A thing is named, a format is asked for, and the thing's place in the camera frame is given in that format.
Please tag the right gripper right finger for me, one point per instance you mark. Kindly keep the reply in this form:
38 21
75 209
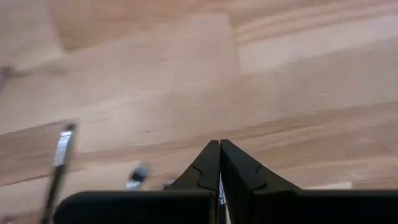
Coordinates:
239 177

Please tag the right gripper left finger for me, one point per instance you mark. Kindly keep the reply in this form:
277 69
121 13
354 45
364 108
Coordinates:
205 174

